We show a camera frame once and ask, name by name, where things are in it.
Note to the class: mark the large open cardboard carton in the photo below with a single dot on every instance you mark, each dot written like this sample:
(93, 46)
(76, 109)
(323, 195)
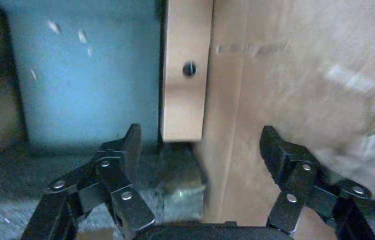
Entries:
(290, 99)

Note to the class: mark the narrow taped cardboard box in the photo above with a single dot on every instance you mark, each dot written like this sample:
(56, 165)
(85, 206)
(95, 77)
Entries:
(182, 109)

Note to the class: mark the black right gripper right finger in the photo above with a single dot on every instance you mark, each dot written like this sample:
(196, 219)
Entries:
(296, 179)

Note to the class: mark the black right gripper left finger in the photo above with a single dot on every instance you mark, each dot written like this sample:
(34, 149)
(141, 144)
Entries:
(121, 179)

